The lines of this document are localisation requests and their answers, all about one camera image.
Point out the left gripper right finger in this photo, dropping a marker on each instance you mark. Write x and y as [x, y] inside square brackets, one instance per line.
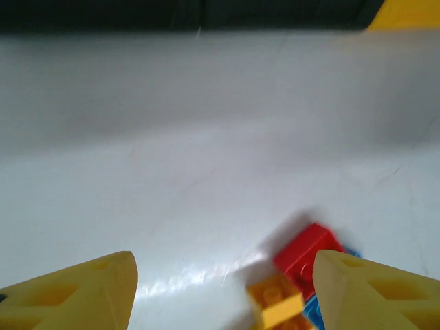
[371, 299]

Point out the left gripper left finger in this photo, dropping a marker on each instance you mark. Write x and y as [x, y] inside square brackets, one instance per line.
[68, 302]

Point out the blue long lego brick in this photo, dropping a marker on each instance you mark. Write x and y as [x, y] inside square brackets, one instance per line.
[311, 311]

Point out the red long lego brick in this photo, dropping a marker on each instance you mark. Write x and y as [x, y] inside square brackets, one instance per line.
[299, 254]

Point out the yellow lego brick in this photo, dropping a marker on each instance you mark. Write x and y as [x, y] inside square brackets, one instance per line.
[275, 302]

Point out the yellow plastic bin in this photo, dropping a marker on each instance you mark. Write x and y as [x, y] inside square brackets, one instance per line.
[409, 13]

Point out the black plastic bin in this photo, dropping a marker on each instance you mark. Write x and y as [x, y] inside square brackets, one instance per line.
[103, 15]
[282, 13]

